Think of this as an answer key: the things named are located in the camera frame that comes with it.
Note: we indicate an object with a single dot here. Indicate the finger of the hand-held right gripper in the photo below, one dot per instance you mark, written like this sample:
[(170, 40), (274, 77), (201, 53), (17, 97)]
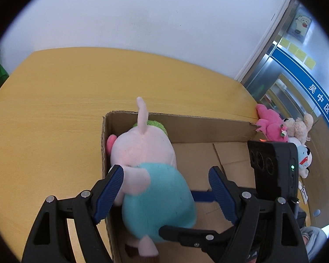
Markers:
[(203, 196), (186, 234)]

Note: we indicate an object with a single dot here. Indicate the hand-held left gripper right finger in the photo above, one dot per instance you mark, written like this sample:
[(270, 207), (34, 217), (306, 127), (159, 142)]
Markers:
[(219, 191)]

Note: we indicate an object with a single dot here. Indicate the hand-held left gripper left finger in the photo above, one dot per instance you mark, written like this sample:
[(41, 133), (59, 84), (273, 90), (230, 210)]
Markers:
[(109, 194)]

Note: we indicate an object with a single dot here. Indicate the pink pig plush toy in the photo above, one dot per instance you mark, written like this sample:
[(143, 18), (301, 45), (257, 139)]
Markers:
[(153, 191)]

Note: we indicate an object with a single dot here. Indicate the brown cardboard box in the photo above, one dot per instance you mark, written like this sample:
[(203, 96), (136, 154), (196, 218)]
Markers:
[(197, 131)]

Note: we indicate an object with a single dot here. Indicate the white and blue plush toy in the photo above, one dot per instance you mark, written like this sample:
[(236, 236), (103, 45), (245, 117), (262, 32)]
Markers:
[(304, 156)]

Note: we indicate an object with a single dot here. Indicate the beige bunny plush toy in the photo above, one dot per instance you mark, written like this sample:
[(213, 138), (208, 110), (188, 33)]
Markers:
[(298, 130)]

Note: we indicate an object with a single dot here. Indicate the magenta plush toy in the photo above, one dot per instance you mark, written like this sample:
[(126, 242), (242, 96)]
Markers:
[(271, 123)]

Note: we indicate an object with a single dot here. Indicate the person's grey clothing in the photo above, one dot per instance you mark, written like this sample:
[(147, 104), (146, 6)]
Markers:
[(314, 238)]

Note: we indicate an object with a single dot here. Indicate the blue door banner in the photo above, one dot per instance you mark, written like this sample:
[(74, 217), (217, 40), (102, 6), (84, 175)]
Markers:
[(304, 76)]

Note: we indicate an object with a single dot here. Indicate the yellow sticky note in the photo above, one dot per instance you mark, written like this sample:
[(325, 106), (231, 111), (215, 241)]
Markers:
[(310, 62), (284, 43), (300, 54), (292, 48)]

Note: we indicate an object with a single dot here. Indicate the cartoon sheep poster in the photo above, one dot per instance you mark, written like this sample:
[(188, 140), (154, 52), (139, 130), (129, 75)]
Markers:
[(301, 26)]

